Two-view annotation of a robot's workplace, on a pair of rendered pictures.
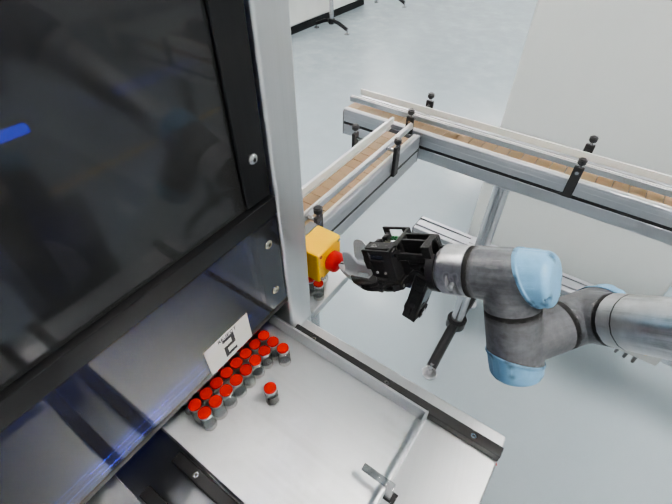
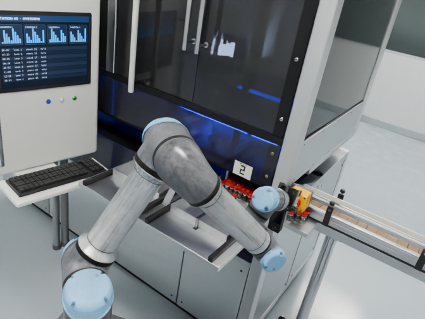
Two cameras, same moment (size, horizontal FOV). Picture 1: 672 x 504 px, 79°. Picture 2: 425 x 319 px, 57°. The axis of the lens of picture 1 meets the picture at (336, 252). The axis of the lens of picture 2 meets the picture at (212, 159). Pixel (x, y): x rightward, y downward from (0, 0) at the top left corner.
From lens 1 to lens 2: 126 cm
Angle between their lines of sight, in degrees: 69
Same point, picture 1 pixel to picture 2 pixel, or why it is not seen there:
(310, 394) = not seen: hidden behind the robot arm
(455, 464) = (207, 247)
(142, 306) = (233, 123)
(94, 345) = (221, 119)
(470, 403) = not seen: outside the picture
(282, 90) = (300, 108)
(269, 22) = (303, 87)
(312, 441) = not seen: hidden behind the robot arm
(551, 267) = (263, 189)
